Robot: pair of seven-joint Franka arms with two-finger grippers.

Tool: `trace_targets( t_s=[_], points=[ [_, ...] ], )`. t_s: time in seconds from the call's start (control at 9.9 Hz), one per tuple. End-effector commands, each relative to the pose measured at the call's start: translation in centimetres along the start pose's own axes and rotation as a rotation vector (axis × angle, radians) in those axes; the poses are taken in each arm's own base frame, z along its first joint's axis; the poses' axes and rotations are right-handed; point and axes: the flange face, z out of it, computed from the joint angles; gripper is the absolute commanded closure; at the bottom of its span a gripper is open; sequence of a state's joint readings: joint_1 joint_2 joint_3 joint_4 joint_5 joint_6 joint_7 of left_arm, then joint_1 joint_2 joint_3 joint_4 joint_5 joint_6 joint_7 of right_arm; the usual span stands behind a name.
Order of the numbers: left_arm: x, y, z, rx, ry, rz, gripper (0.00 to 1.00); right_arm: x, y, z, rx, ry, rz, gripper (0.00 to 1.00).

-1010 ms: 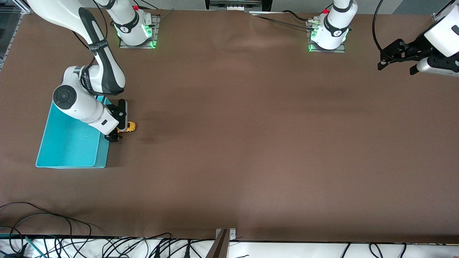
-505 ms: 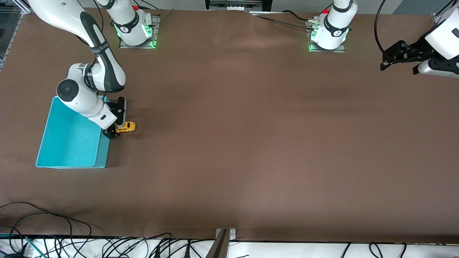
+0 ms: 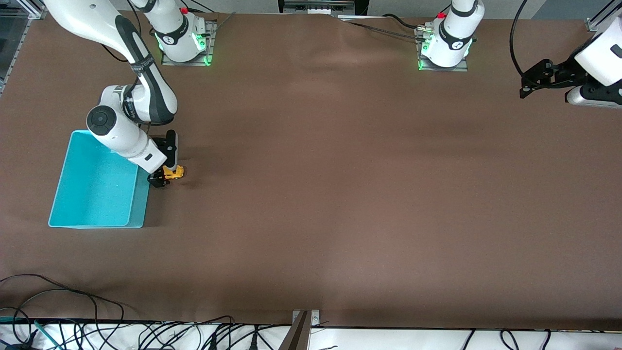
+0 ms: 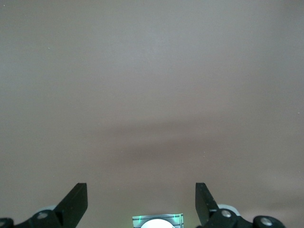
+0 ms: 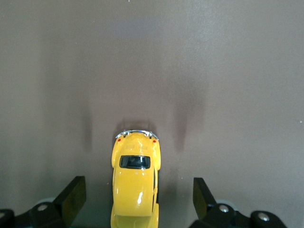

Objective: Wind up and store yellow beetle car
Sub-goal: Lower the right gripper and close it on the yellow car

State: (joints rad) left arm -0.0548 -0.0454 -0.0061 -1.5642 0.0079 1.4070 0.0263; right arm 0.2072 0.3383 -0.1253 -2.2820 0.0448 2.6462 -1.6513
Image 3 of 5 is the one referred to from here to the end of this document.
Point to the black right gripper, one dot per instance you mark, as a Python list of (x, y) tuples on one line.
[(157, 180)]

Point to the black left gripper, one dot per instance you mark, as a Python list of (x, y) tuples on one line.
[(565, 70)]

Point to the yellow beetle toy car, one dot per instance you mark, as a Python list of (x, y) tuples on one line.
[(175, 172)]

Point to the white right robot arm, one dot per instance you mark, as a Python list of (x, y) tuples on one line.
[(121, 131)]

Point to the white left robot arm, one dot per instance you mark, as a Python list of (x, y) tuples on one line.
[(452, 39)]

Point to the turquoise plastic bin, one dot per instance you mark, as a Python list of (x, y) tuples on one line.
[(97, 194)]

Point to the teal thin rod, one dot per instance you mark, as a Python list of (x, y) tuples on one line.
[(47, 335)]

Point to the white flat strip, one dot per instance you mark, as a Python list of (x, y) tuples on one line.
[(354, 18)]

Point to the grey power strip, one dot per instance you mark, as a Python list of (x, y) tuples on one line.
[(318, 7)]

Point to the aluminium frame profile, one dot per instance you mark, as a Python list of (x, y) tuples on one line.
[(29, 9), (595, 23)]

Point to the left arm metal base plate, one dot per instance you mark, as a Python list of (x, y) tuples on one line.
[(447, 69)]

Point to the small metal bracket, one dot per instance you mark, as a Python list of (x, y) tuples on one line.
[(315, 318)]

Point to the grey metal post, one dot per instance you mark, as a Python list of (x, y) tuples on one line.
[(296, 338)]

